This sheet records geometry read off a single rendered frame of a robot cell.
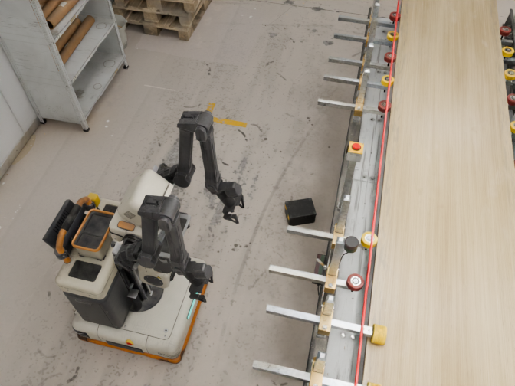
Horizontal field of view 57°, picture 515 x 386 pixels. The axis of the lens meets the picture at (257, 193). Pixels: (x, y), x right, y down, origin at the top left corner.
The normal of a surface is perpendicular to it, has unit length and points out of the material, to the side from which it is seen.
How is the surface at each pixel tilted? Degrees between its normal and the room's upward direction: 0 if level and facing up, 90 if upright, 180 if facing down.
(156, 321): 0
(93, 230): 0
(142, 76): 0
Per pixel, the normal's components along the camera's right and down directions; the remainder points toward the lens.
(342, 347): 0.00, -0.60
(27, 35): -0.23, 0.78
